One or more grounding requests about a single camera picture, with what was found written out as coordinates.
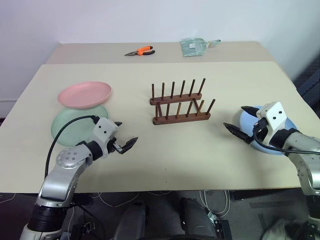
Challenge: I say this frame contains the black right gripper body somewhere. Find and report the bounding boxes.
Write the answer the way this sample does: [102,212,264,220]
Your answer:
[249,116,273,146]

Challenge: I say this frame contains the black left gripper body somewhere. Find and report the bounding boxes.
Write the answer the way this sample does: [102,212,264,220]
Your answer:
[101,136,126,158]

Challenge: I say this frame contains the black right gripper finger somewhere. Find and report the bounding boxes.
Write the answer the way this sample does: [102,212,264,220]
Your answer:
[240,105,260,118]
[223,122,253,145]

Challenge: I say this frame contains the blue plate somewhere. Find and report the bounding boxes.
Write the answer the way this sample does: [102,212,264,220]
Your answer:
[239,105,300,156]

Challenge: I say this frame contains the green plate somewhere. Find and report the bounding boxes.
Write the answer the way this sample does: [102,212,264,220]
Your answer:
[50,104,111,148]

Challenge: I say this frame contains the pink plate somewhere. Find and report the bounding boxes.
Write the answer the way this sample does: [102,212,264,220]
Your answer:
[57,81,113,110]

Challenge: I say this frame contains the wooden dish rack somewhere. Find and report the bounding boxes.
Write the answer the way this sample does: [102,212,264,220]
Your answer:
[149,77,216,126]

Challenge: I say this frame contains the dark blue ribbed object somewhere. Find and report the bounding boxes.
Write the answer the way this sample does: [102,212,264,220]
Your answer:
[292,53,320,106]

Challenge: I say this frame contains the dark rounded shape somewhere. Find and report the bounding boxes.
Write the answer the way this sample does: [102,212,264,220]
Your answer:
[114,199,148,240]
[179,197,216,238]

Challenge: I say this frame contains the orange black pliers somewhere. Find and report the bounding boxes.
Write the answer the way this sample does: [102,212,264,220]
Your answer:
[124,45,156,57]

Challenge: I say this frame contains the translucent green plastic pouch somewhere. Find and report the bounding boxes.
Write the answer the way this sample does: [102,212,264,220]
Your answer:
[180,37,222,58]

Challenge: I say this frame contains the black electronics box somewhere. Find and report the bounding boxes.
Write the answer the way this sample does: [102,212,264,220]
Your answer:
[71,219,98,240]

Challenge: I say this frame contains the grey fluffy object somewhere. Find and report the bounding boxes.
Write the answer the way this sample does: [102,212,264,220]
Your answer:
[261,219,311,240]

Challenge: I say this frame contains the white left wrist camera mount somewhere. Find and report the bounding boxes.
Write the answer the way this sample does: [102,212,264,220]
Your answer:
[88,117,120,156]

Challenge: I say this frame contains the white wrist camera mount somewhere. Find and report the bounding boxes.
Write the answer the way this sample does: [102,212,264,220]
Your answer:
[256,101,289,133]
[88,117,120,156]

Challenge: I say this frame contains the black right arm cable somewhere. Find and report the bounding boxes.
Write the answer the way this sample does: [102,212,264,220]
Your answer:
[252,121,320,155]

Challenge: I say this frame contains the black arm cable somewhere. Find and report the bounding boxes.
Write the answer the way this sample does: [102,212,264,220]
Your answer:
[44,114,99,179]
[252,121,320,155]

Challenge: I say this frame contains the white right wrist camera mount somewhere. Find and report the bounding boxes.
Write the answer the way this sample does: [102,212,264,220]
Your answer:
[256,101,289,133]

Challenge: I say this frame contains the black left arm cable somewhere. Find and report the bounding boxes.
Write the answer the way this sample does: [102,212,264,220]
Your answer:
[44,114,99,179]

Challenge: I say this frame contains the white floor cable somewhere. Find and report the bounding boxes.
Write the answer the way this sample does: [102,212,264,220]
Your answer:
[96,191,141,209]
[199,189,231,217]

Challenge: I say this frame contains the metal bracket black bar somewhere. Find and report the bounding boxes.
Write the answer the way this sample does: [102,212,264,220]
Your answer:
[206,211,232,240]

